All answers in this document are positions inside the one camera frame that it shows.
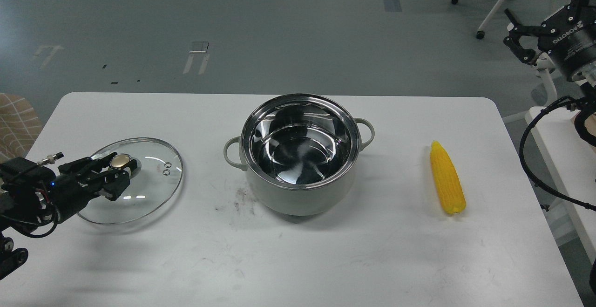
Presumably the glass pot lid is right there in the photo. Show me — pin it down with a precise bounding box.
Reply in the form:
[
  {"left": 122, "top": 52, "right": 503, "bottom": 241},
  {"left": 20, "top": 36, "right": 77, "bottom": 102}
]
[{"left": 77, "top": 137, "right": 183, "bottom": 225}]

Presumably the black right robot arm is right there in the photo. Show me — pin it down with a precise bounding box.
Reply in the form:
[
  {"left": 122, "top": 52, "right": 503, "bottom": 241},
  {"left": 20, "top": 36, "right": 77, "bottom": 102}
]
[{"left": 503, "top": 0, "right": 596, "bottom": 289}]

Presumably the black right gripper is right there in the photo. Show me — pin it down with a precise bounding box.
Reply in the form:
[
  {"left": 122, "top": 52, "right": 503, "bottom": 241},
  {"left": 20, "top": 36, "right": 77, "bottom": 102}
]
[{"left": 504, "top": 6, "right": 596, "bottom": 82}]

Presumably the white side table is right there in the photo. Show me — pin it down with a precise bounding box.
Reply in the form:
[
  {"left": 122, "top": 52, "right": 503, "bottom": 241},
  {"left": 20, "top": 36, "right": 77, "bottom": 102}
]
[{"left": 532, "top": 108, "right": 596, "bottom": 262}]

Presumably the pale green metal pot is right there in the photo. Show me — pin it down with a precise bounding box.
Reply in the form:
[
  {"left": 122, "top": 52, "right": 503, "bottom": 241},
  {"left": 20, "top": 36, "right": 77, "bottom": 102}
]
[{"left": 223, "top": 93, "right": 375, "bottom": 216}]

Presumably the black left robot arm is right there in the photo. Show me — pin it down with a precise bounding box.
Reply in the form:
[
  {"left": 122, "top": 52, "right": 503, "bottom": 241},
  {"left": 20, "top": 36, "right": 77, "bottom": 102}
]
[{"left": 0, "top": 152, "right": 141, "bottom": 239}]

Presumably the yellow corn cob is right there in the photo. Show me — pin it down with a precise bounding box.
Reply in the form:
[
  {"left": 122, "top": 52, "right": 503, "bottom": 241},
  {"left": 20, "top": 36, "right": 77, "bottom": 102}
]
[{"left": 429, "top": 141, "right": 467, "bottom": 215}]

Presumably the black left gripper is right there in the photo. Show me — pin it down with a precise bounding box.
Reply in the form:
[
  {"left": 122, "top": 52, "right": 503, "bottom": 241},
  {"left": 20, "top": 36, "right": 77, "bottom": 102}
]
[{"left": 44, "top": 154, "right": 140, "bottom": 224}]

